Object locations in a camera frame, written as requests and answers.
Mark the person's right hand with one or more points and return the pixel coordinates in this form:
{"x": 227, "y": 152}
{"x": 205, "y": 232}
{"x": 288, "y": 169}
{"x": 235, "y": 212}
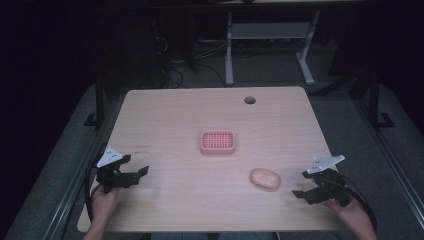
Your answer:
{"x": 351, "y": 213}

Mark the pink soap dish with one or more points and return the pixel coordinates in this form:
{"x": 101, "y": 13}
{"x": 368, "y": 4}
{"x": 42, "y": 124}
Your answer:
{"x": 218, "y": 142}

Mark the aluminium rail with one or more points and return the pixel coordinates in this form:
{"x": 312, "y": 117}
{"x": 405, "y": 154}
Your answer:
{"x": 390, "y": 156}
{"x": 76, "y": 173}

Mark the person's left hand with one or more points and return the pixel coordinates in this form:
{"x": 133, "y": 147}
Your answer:
{"x": 103, "y": 206}

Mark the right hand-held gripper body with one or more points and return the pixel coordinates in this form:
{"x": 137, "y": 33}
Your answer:
{"x": 325, "y": 162}

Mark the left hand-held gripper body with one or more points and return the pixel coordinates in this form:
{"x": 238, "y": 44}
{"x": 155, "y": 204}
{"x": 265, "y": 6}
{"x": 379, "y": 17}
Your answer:
{"x": 109, "y": 157}

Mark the black metal stand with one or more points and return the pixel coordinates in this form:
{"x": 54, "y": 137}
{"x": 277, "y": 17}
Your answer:
{"x": 375, "y": 100}
{"x": 99, "y": 100}

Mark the white metal desk frame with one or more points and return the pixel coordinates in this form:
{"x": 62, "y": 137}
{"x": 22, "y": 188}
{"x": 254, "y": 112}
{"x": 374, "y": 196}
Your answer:
{"x": 266, "y": 30}

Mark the orange soap bar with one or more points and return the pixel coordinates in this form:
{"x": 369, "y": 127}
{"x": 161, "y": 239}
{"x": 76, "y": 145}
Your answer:
{"x": 265, "y": 179}

